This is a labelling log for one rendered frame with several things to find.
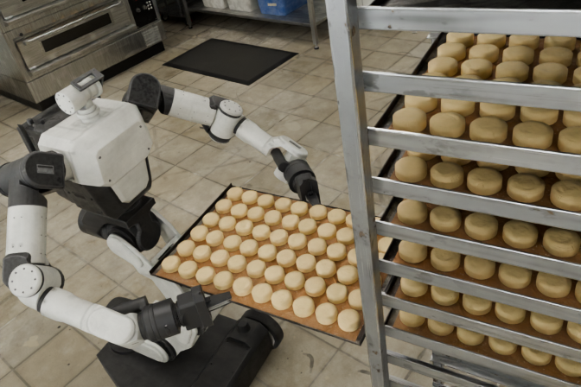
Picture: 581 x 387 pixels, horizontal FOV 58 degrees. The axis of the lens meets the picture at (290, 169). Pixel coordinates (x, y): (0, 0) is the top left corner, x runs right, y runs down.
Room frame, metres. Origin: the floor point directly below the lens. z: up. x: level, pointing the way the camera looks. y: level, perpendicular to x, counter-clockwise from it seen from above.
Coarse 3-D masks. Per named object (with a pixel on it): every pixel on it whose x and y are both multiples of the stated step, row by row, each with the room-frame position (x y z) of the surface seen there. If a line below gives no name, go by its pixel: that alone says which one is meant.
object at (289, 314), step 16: (272, 208) 1.21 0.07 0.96; (256, 224) 1.16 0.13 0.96; (320, 224) 1.11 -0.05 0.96; (192, 240) 1.14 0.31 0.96; (256, 240) 1.09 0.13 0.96; (336, 240) 1.03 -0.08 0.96; (192, 256) 1.08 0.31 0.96; (256, 256) 1.03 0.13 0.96; (320, 256) 0.98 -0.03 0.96; (160, 272) 1.04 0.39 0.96; (176, 272) 1.03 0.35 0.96; (240, 272) 0.98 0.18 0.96; (288, 272) 0.95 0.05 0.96; (336, 272) 0.92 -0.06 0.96; (208, 288) 0.95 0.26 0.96; (272, 288) 0.91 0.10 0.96; (304, 288) 0.89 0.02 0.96; (352, 288) 0.86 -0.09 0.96; (256, 304) 0.87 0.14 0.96; (336, 304) 0.82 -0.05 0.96; (304, 320) 0.79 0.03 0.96; (336, 320) 0.77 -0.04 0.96; (352, 336) 0.73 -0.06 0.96
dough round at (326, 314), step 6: (318, 306) 0.81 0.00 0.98; (324, 306) 0.80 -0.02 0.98; (330, 306) 0.80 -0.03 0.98; (318, 312) 0.79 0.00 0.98; (324, 312) 0.79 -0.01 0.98; (330, 312) 0.78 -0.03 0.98; (336, 312) 0.78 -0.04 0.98; (318, 318) 0.78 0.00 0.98; (324, 318) 0.77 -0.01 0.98; (330, 318) 0.77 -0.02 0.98; (336, 318) 0.78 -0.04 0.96; (324, 324) 0.77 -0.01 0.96
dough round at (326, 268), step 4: (324, 260) 0.95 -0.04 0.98; (328, 260) 0.94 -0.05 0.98; (316, 264) 0.94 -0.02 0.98; (320, 264) 0.93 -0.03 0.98; (324, 264) 0.93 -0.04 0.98; (328, 264) 0.93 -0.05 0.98; (332, 264) 0.93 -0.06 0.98; (316, 268) 0.93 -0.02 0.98; (320, 268) 0.92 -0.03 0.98; (324, 268) 0.92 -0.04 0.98; (328, 268) 0.92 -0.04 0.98; (332, 268) 0.92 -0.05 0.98; (316, 272) 0.92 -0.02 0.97; (320, 272) 0.91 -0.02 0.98; (324, 272) 0.91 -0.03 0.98; (328, 272) 0.91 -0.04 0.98; (332, 272) 0.91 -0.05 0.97; (320, 276) 0.91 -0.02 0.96; (324, 276) 0.90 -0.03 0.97; (328, 276) 0.90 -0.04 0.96
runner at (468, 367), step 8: (432, 352) 1.01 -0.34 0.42; (432, 360) 0.99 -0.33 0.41; (440, 360) 0.99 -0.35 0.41; (448, 360) 0.98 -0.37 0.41; (456, 360) 0.97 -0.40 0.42; (456, 368) 0.95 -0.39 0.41; (464, 368) 0.94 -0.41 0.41; (472, 368) 0.94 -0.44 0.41; (480, 368) 0.93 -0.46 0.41; (480, 376) 0.91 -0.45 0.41; (488, 376) 0.90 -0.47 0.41; (496, 376) 0.90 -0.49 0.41; (504, 376) 0.89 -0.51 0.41; (512, 376) 0.88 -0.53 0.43; (504, 384) 0.87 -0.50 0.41; (512, 384) 0.86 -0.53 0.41; (520, 384) 0.86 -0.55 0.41; (528, 384) 0.85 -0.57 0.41; (536, 384) 0.84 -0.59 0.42
